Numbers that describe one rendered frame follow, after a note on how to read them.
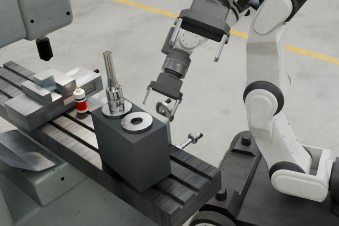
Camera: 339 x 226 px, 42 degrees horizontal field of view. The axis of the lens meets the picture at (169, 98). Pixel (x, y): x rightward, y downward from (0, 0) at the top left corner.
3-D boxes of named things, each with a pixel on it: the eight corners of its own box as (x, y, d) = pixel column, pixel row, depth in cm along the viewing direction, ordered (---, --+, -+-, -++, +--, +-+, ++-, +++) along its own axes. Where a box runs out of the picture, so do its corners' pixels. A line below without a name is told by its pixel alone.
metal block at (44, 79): (47, 83, 172) (44, 69, 169) (56, 88, 169) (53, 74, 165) (36, 89, 169) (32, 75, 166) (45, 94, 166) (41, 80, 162)
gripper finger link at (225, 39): (216, 56, 98) (224, 33, 100) (213, 62, 101) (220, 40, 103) (222, 58, 98) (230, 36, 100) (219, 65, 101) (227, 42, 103)
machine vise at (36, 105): (81, 78, 190) (76, 55, 184) (104, 89, 181) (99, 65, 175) (8, 117, 169) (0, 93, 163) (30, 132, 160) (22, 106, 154)
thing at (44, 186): (93, 110, 205) (88, 88, 199) (145, 138, 184) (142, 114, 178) (-6, 168, 176) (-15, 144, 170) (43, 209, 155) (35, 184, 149)
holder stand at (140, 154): (130, 142, 151) (121, 92, 140) (172, 173, 136) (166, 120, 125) (100, 158, 145) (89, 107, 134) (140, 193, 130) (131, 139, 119)
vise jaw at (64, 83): (54, 76, 179) (52, 67, 177) (77, 87, 170) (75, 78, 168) (42, 82, 176) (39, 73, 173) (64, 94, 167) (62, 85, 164)
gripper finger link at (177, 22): (172, 47, 101) (180, 25, 103) (173, 40, 98) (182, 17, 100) (165, 45, 101) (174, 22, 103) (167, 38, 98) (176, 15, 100)
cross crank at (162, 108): (163, 113, 226) (161, 94, 220) (180, 121, 219) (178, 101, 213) (140, 128, 217) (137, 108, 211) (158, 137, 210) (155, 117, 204)
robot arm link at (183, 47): (184, 70, 162) (195, 43, 164) (192, 64, 152) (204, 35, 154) (156, 58, 160) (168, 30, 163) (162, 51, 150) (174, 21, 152)
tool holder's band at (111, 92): (107, 96, 127) (106, 93, 127) (104, 88, 131) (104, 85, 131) (123, 92, 128) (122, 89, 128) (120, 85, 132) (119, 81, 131)
